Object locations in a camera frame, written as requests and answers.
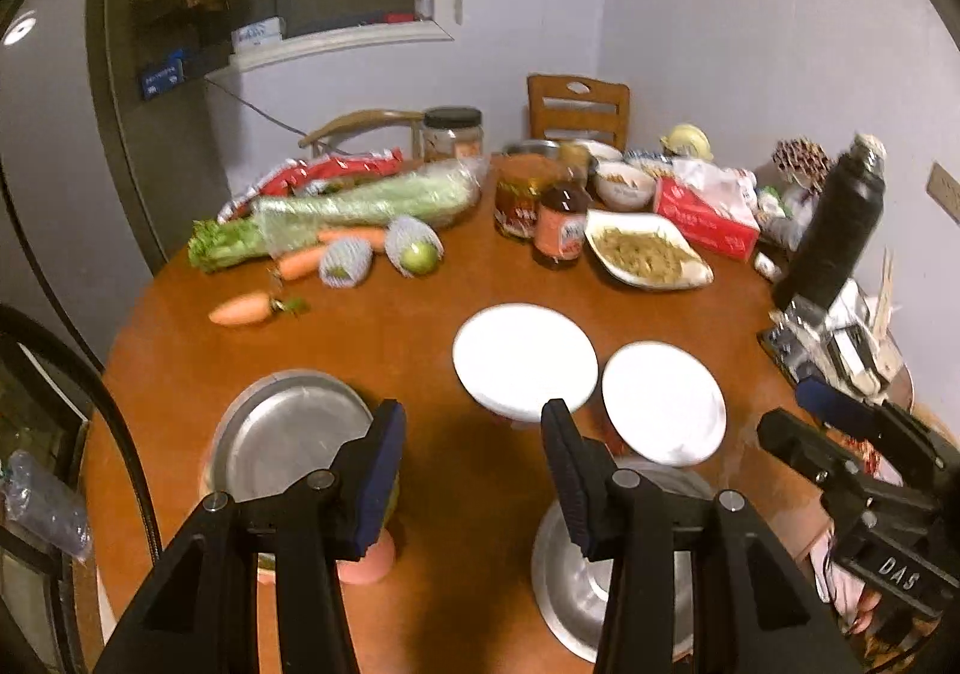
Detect thin wall cable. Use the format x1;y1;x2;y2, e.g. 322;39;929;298
204;77;308;139

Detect red instant noodle bowl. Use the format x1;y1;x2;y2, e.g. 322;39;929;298
452;303;599;427
601;341;728;467

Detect red snack packet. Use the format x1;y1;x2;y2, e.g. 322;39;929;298
217;149;404;223

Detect celery in plastic wrap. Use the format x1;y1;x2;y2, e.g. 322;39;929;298
187;160;482;274

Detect white ceramic bowl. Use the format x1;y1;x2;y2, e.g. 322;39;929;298
595;161;657;211

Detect grey refrigerator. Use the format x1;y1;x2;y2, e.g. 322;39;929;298
0;0;248;367

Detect yellow shell-shaped plate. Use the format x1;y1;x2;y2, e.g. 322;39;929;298
252;468;403;574

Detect black thermos flask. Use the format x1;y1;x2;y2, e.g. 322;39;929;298
771;134;887;313

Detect dried lotus pod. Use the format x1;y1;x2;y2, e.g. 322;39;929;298
772;136;835;189

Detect red tissue box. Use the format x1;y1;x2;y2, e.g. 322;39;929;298
652;160;762;262

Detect clear jar with black lid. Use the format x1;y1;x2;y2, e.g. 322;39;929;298
420;107;485;163

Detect white dish of pickled vegetables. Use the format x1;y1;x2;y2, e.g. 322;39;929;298
583;209;715;290

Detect carrot with green top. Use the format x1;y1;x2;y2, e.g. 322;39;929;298
208;292;310;328

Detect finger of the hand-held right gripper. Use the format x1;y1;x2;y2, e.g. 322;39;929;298
756;408;901;517
795;378;960;487

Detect brown sauce bottle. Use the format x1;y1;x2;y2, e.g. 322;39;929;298
532;145;593;270

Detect chili sauce jar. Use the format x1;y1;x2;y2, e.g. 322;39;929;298
493;154;563;240

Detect wooden chopsticks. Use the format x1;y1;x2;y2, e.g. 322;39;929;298
874;250;896;337

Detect round steel pan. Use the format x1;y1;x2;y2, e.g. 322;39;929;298
206;369;376;504

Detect pale yellow round fruit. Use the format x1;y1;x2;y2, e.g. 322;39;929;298
660;123;713;161

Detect black cable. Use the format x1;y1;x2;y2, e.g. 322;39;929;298
0;304;163;564

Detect clear plastic bottle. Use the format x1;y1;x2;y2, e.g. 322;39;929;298
0;450;92;561

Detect wall outlet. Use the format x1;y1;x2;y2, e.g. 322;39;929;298
926;162;960;225

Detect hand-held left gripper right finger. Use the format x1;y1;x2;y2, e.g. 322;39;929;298
541;398;863;674

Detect white box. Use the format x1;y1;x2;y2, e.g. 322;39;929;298
231;17;286;50

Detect steel bowl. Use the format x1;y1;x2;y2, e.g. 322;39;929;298
531;460;721;664

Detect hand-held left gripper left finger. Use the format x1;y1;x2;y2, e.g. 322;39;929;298
94;398;407;674

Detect green fruit in foam net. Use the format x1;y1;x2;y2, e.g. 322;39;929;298
386;216;443;279
319;237;374;290

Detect curved wooden chair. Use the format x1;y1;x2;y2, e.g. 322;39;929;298
298;109;425;159

